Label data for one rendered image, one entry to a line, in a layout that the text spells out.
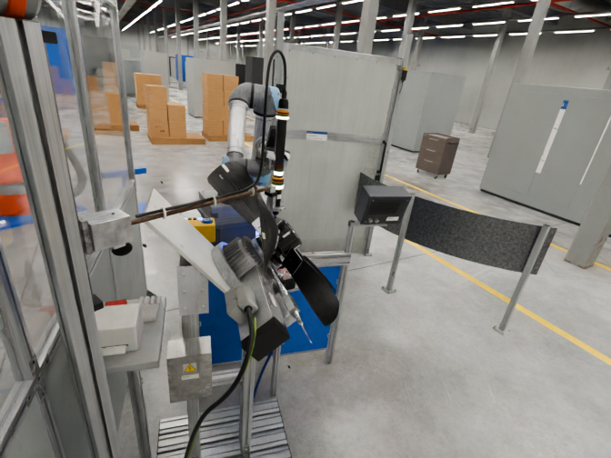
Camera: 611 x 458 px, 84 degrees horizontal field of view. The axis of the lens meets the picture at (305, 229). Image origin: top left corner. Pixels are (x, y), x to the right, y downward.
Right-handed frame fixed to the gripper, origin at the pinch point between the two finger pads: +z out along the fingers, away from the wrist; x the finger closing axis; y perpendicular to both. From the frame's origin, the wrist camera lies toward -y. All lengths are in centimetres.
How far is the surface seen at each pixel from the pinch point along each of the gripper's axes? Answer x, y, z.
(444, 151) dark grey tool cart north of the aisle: -473, 80, -485
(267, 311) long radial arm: 11, 36, 41
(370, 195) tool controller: -58, 26, -33
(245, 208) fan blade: 12.5, 18.3, 3.6
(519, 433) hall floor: -147, 149, 33
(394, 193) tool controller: -73, 25, -35
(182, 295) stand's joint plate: 35, 46, 15
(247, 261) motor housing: 12.8, 34.2, 14.1
